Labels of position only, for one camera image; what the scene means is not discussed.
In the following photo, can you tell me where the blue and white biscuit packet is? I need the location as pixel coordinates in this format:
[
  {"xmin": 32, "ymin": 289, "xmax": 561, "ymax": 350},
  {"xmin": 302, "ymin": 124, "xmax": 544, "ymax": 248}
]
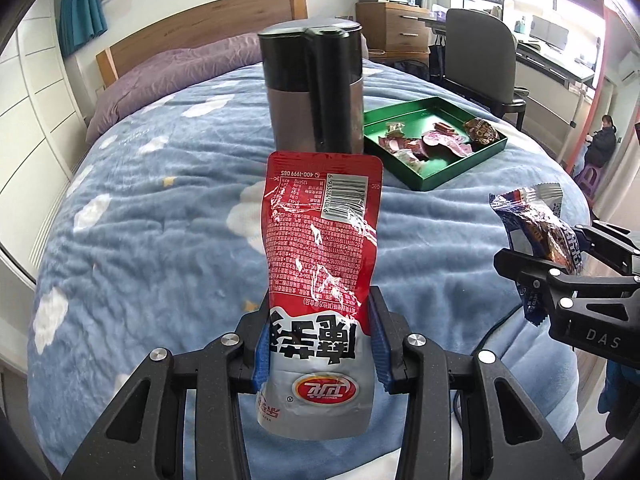
[{"xmin": 489, "ymin": 185, "xmax": 586, "ymax": 328}]

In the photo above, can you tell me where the wooden drawer cabinet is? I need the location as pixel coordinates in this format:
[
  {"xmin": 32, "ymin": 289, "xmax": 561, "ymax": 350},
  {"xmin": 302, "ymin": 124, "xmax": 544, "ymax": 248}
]
[{"xmin": 355, "ymin": 1, "xmax": 432, "ymax": 58}]

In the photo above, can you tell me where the purple pillow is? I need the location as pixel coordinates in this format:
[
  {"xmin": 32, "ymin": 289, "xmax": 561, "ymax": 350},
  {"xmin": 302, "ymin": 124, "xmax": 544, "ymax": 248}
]
[{"xmin": 85, "ymin": 32, "xmax": 371, "ymax": 146}]

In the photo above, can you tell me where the grey office chair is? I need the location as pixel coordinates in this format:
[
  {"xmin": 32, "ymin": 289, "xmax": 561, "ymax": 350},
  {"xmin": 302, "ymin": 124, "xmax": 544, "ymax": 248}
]
[{"xmin": 442, "ymin": 7, "xmax": 530, "ymax": 128}]

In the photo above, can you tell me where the green tray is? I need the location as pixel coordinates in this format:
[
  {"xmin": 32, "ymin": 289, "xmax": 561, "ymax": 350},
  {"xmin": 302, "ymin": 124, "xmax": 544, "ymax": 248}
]
[{"xmin": 362, "ymin": 96, "xmax": 508, "ymax": 192}]

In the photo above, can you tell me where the brown crinkled snack packet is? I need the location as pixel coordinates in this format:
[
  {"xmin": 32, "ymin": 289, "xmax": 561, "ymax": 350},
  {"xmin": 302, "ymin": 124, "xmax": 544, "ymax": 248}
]
[{"xmin": 462, "ymin": 117, "xmax": 502, "ymax": 146}]

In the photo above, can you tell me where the black cable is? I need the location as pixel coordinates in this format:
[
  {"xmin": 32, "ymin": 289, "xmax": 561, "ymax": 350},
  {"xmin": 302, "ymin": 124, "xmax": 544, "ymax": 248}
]
[{"xmin": 452, "ymin": 307, "xmax": 531, "ymax": 423}]

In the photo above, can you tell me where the black bag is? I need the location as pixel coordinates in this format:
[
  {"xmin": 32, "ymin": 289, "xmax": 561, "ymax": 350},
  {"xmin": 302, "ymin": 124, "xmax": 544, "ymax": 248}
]
[{"xmin": 427, "ymin": 32, "xmax": 448, "ymax": 81}]

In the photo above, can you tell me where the white desk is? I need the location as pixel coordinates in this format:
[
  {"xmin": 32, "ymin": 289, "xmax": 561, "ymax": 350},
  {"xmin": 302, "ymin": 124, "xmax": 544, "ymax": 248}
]
[{"xmin": 515, "ymin": 35, "xmax": 598, "ymax": 126}]

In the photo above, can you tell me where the white wardrobe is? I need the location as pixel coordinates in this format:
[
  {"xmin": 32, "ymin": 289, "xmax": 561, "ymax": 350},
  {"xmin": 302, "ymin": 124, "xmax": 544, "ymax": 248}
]
[{"xmin": 0, "ymin": 15, "xmax": 101, "ymax": 286}]

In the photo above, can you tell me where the purple stool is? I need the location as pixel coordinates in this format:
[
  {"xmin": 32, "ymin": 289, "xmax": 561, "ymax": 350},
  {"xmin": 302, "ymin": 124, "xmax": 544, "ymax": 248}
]
[{"xmin": 575, "ymin": 165, "xmax": 601, "ymax": 201}]

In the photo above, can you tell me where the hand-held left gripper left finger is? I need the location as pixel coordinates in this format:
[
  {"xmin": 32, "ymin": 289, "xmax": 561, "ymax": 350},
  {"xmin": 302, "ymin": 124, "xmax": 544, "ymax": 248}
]
[{"xmin": 60, "ymin": 300, "xmax": 273, "ymax": 480}]

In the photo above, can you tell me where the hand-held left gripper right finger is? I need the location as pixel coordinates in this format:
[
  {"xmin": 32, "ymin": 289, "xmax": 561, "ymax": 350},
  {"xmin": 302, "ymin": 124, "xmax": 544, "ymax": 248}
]
[{"xmin": 367, "ymin": 285, "xmax": 586, "ymax": 480}]

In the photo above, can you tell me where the red brick print snack packet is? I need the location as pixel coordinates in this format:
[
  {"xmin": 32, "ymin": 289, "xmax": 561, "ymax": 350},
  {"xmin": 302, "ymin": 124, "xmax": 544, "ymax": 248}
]
[{"xmin": 377, "ymin": 135, "xmax": 426, "ymax": 161}]

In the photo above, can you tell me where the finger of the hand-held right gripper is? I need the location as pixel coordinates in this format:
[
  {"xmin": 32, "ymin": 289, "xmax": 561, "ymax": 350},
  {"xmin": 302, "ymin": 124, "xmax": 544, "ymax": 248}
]
[
  {"xmin": 492, "ymin": 247, "xmax": 640, "ymax": 322},
  {"xmin": 570, "ymin": 219, "xmax": 640, "ymax": 277}
]

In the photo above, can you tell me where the red and white long packet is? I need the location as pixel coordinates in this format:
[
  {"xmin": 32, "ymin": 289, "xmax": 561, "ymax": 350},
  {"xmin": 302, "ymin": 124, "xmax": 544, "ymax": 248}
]
[{"xmin": 255, "ymin": 150, "xmax": 385, "ymax": 440}]

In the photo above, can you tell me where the wooden headboard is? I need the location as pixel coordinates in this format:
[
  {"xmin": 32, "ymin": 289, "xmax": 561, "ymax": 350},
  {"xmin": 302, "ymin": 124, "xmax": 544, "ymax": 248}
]
[{"xmin": 96, "ymin": 0, "xmax": 308, "ymax": 91}]

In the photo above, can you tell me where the pink cartoon character packet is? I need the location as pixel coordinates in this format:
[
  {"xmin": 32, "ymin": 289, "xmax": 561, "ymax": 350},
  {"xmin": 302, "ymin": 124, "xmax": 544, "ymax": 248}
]
[{"xmin": 420, "ymin": 127, "xmax": 476, "ymax": 158}]

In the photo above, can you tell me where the grey desk device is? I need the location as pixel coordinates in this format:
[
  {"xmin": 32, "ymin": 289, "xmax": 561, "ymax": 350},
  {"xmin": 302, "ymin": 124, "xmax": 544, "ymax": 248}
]
[{"xmin": 530, "ymin": 15, "xmax": 571, "ymax": 43}]

